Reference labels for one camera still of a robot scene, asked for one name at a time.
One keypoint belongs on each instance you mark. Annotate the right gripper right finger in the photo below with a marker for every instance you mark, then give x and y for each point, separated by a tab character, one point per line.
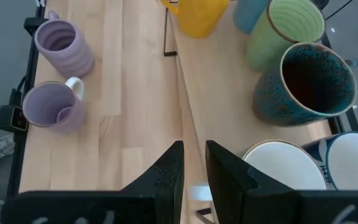
228	183

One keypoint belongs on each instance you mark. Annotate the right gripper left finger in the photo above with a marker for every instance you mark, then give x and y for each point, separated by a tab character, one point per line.
166	183

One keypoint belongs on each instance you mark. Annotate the teal mug white interior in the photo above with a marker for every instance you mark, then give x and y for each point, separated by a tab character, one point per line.
284	165

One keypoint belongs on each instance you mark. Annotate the dark teal speckled mug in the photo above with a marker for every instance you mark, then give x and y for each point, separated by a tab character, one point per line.
291	99

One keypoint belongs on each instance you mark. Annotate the blue white floral mug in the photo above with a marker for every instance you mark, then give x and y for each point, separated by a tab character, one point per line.
353	161

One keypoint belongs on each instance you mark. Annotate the yellow mug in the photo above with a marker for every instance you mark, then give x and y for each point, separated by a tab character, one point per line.
197	18

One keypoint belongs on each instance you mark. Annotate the lilac ribbed mug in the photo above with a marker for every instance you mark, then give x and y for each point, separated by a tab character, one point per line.
64	49

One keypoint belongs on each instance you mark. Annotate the light blue mug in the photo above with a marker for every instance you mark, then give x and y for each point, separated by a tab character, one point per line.
249	14

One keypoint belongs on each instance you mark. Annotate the wooden rack black metal legs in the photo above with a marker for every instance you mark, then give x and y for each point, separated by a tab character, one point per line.
228	93

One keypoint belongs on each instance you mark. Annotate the black table-level camera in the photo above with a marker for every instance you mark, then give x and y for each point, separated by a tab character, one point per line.
12	118

